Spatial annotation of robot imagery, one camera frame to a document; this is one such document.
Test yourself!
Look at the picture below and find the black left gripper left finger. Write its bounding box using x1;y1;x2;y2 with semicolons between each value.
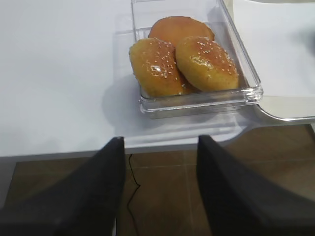
0;137;126;236

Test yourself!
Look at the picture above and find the right sesame top bun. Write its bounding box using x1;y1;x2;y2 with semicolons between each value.
175;36;239;92

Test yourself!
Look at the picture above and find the plain bottom bun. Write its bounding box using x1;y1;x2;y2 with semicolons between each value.
148;16;215;47

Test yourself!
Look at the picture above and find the thin black cable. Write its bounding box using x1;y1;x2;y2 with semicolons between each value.
126;153;141;236

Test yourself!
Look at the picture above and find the white metal tray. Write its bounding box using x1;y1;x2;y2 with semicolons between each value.
225;0;315;124

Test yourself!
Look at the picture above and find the left sesame top bun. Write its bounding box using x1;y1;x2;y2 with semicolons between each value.
129;38;198;98

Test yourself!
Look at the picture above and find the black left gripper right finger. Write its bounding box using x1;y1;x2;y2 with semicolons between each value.
197;135;315;236

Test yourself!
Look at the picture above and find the sesame bun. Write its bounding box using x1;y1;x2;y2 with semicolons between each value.
175;36;239;92
129;38;198;98

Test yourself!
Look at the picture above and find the clear bun container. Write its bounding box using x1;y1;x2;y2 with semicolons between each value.
131;0;263;118

